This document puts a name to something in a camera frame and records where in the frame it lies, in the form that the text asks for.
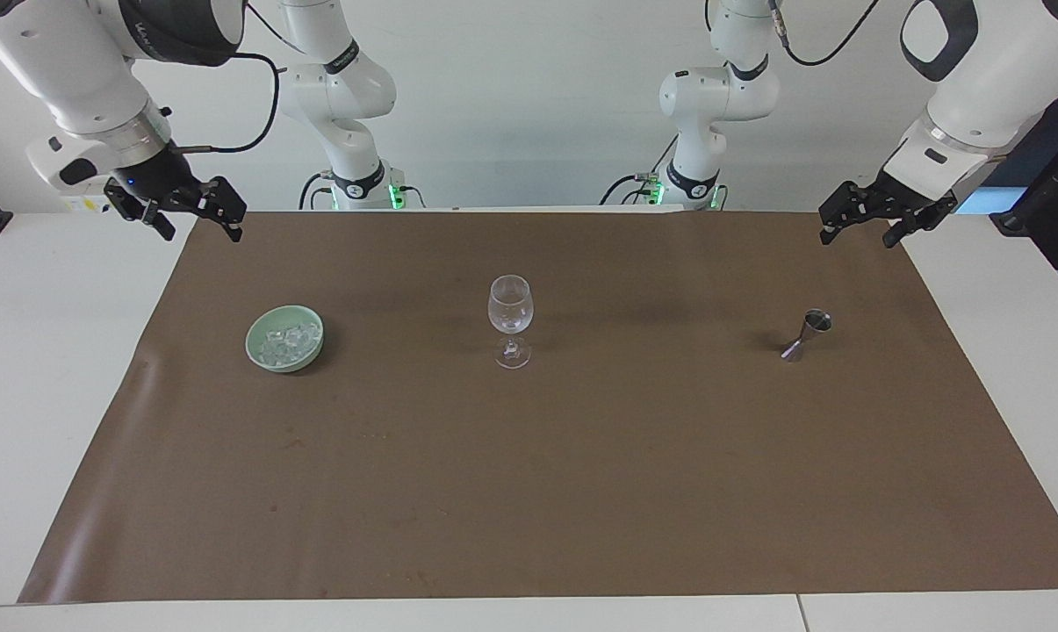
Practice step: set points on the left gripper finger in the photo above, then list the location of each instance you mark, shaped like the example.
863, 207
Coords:
849, 209
910, 225

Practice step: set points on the steel jigger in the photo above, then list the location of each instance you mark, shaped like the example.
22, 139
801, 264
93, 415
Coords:
809, 330

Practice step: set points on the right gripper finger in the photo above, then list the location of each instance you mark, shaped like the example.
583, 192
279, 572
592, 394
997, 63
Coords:
147, 211
223, 204

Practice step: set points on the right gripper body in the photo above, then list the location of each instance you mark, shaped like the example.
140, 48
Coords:
155, 171

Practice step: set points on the clear wine glass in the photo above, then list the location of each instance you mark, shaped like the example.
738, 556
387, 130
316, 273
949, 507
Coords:
510, 307

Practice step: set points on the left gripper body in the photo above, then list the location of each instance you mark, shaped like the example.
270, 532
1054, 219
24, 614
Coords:
917, 204

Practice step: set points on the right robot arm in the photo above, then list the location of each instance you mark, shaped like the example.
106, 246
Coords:
81, 79

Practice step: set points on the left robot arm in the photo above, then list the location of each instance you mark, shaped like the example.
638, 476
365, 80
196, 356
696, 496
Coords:
976, 96

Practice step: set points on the light green bowl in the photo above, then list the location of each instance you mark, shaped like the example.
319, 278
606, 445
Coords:
274, 362

